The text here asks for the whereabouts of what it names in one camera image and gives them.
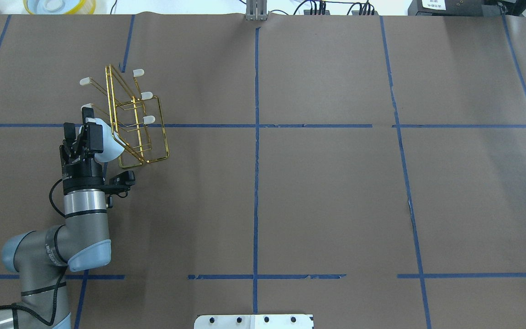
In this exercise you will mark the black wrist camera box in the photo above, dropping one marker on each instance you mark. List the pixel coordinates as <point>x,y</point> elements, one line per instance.
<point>124,180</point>

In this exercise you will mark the gold wire cup holder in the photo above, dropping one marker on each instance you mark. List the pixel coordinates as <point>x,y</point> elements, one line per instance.
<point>134,117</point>

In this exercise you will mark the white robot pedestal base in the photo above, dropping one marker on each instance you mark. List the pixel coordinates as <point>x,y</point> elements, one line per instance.
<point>255,321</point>

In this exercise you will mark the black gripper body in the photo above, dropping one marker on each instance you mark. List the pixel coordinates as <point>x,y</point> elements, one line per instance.
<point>81,174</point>

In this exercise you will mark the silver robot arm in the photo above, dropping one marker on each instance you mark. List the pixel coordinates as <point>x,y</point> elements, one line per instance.
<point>82,243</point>

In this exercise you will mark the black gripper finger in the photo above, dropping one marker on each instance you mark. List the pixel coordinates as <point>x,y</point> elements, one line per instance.
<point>92,135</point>
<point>69,135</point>

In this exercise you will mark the light blue plastic cup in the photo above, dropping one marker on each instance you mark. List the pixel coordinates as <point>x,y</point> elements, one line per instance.
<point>112,147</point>

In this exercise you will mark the yellow rimmed bowl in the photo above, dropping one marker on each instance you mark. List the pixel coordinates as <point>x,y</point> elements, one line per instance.
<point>60,7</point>

